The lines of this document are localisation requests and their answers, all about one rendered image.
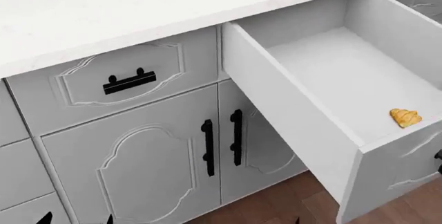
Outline golden croissant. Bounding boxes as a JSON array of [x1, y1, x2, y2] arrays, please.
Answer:
[[390, 108, 423, 129]]

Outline black handle of open drawer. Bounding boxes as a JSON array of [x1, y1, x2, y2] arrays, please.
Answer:
[[434, 149, 442, 176]]

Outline grey drawer front with moulding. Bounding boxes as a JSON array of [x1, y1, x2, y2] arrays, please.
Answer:
[[4, 25, 222, 137]]

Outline wide grey cabinet door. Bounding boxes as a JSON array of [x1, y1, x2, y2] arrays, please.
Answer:
[[40, 83, 222, 224]]

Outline white open drawer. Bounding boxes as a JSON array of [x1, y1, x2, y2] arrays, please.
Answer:
[[222, 0, 442, 224]]

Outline narrow grey cabinet door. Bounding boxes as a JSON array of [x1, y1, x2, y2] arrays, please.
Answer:
[[217, 77, 309, 205]]

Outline black vertical door handle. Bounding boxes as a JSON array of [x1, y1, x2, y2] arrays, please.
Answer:
[[200, 118, 216, 178], [229, 108, 244, 167]]

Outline black horizontal bar drawer handle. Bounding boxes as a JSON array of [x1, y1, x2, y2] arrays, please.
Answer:
[[102, 66, 157, 95]]

